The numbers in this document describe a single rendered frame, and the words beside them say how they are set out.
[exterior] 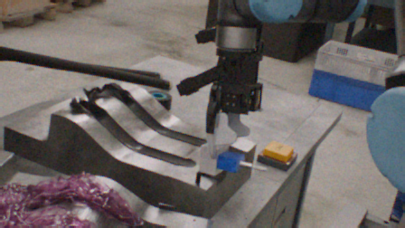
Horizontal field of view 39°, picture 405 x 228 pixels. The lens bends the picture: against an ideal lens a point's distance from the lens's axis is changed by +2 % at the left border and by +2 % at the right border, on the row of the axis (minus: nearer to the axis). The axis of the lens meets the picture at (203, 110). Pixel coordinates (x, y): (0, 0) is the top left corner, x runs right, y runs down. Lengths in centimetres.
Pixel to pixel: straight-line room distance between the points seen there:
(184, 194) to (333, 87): 327
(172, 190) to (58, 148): 28
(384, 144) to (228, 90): 46
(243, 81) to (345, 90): 326
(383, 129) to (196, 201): 53
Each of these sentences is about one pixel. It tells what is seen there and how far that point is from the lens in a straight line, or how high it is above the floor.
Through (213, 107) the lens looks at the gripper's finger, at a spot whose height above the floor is 104.
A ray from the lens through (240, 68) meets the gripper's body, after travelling 105.
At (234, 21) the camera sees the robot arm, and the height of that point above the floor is 120.
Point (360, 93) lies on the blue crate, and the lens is 426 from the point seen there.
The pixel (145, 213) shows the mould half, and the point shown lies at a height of 86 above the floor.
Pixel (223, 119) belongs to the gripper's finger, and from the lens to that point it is 106.
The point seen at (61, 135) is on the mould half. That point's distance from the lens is 122.
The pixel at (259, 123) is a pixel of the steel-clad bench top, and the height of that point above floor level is 80.
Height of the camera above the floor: 143
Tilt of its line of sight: 23 degrees down
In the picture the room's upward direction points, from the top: 8 degrees clockwise
